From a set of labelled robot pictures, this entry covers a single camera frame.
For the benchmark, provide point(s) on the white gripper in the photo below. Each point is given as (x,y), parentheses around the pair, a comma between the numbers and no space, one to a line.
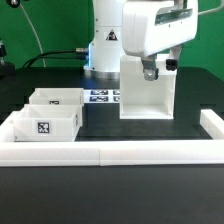
(151,26)

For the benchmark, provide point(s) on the white drawer cabinet box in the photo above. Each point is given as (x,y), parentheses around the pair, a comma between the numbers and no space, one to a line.
(143,99)

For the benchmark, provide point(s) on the white front drawer tray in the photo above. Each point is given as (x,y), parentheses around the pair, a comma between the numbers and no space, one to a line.
(47,123)

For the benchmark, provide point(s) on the white drawer tray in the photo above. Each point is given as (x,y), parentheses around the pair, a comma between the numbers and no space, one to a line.
(57,96)
(47,123)

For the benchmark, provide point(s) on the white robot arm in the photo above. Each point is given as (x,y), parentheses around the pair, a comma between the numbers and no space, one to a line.
(105,49)

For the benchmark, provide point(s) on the white rear drawer tray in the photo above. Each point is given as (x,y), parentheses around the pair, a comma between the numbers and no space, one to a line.
(57,96)

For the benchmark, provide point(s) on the white marker tag sheet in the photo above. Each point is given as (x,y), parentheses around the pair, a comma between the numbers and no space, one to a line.
(102,96)

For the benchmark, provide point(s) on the black camera stand left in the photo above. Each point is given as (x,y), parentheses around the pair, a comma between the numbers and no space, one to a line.
(6,68)

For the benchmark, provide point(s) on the white U-shaped border frame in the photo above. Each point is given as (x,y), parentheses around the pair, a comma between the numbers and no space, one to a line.
(116,153)

